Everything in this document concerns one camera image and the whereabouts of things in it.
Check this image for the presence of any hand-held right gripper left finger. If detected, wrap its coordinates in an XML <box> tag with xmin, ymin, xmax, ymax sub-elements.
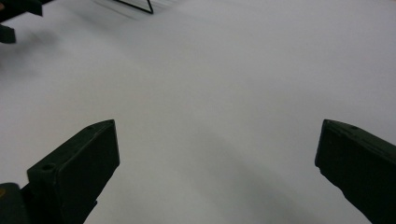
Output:
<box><xmin>20</xmin><ymin>119</ymin><xmax>120</xmax><ymax>224</ymax></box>

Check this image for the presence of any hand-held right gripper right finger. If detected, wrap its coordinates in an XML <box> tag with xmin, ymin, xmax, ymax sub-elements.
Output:
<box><xmin>314</xmin><ymin>119</ymin><xmax>396</xmax><ymax>224</ymax></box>

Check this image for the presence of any black wire rack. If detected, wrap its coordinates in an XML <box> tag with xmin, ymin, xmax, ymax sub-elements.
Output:
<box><xmin>92</xmin><ymin>0</ymin><xmax>155</xmax><ymax>15</ymax></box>

